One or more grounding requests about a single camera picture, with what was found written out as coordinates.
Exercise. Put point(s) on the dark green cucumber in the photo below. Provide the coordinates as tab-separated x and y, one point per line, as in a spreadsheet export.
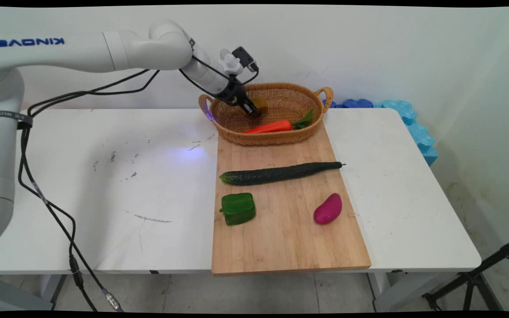
281	173

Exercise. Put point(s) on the wooden cutting board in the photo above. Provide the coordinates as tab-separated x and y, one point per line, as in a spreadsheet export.
281	247

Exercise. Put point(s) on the black tripod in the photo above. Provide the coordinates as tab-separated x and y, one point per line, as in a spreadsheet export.
471	278

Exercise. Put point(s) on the magenta toy sweet potato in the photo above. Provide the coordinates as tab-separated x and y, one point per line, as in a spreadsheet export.
328	210

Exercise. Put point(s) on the dark blue foam piece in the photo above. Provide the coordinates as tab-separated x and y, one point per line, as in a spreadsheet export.
356	104

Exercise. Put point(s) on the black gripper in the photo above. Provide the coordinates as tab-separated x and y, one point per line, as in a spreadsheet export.
231	92

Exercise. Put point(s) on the green toy bell pepper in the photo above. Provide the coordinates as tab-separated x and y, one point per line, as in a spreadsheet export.
239	208

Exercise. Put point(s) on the light blue foam strip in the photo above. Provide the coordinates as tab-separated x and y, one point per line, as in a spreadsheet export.
420	134

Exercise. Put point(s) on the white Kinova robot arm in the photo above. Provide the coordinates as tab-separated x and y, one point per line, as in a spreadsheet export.
148	48

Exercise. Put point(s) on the brown toy potato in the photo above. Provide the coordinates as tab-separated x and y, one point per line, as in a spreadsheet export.
262	106

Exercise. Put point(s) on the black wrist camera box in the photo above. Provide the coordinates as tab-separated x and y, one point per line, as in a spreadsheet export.
245	57

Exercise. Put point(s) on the woven wicker basket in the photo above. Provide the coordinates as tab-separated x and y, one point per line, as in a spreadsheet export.
281	95

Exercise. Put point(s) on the orange toy carrot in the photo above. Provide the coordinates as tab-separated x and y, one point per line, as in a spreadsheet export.
272	127

